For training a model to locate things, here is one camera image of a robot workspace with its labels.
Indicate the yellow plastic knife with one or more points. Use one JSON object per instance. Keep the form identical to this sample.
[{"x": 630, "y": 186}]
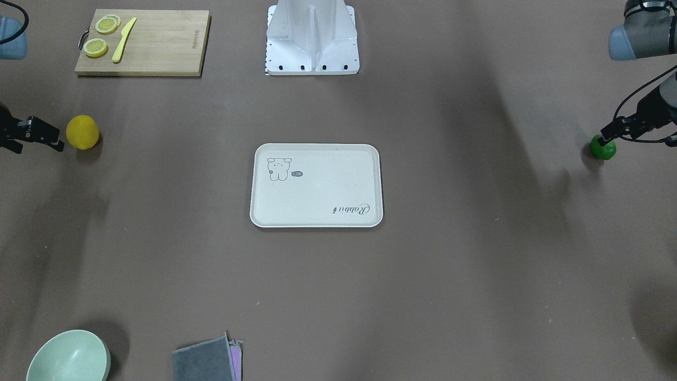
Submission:
[{"x": 120, "y": 48}]

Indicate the green lime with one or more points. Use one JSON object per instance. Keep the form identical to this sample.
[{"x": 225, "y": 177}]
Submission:
[{"x": 602, "y": 149}]

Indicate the white rabbit tray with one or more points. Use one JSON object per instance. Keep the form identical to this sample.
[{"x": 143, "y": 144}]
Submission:
[{"x": 316, "y": 186}]

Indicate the grey folded cloth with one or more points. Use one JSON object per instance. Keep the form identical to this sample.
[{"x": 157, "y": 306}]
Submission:
[{"x": 216, "y": 359}]

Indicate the lemon slice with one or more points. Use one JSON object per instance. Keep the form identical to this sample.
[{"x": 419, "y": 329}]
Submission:
[
  {"x": 95, "y": 48},
  {"x": 108, "y": 24}
]

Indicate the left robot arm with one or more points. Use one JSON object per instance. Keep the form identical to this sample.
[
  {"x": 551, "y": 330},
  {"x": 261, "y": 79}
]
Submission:
[{"x": 648, "y": 31}]

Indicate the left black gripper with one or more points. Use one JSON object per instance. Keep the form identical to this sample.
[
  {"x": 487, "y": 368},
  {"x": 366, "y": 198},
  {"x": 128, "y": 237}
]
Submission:
[{"x": 652, "y": 109}]

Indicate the wooden cutting board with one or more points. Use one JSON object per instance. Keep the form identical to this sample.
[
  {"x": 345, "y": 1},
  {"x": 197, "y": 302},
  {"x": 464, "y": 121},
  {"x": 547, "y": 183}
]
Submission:
[{"x": 161, "y": 43}]

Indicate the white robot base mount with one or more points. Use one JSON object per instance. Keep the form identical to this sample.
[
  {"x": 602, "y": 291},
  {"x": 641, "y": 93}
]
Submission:
[{"x": 311, "y": 38}]

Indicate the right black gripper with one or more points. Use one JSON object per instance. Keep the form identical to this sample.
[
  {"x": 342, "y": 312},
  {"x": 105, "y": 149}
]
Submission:
[{"x": 10, "y": 129}]

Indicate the mint green bowl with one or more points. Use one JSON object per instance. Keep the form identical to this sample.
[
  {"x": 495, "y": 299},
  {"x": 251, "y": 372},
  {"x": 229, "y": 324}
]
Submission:
[{"x": 71, "y": 355}]

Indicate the yellow lemon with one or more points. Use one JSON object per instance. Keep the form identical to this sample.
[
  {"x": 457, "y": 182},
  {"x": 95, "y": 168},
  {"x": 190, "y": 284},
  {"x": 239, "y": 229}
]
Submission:
[{"x": 82, "y": 132}]

